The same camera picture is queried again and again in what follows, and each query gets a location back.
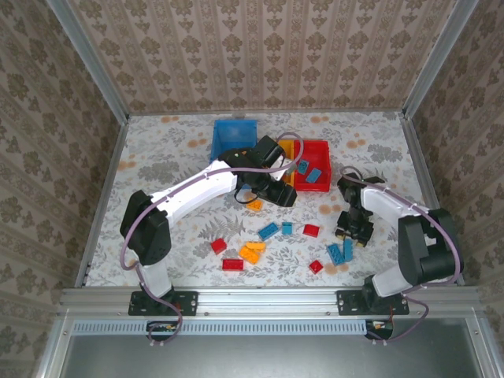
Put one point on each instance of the large yellow hollow lego brick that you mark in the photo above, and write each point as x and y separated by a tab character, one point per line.
359	245

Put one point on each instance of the small red lego brick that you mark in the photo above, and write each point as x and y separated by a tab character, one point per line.
316	266

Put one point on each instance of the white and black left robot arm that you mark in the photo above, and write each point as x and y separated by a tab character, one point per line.
197	193

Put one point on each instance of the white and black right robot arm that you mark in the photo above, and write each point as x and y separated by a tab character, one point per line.
384	202

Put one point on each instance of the yellow plastic container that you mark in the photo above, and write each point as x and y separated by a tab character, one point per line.
287	146

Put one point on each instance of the small blue hollow lego brick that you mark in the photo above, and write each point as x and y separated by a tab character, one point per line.
287	228

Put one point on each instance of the blue plastic container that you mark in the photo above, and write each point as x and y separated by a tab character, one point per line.
232	136

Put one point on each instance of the red plastic container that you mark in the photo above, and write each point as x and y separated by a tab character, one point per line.
321	157

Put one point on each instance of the floral table cover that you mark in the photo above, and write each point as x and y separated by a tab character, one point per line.
295	275

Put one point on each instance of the long red lego brick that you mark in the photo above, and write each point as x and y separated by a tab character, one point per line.
232	264

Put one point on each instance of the grey metal sheet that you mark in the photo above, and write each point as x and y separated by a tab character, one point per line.
256	358

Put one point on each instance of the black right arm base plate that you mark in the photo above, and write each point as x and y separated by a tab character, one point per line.
348	303

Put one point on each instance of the aluminium side rail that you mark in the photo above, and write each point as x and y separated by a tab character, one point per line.
419	157
103	197

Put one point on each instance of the thin aluminium wall rail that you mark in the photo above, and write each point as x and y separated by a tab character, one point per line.
177	113

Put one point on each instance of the aluminium table edge rail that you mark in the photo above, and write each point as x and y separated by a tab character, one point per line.
267	301

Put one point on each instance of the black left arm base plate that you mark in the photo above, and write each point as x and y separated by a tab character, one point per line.
189	303

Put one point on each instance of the aluminium lower frame bar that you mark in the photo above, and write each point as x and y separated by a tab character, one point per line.
484	354
53	350

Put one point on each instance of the aluminium corner post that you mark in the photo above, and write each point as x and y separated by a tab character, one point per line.
91	59
436	59

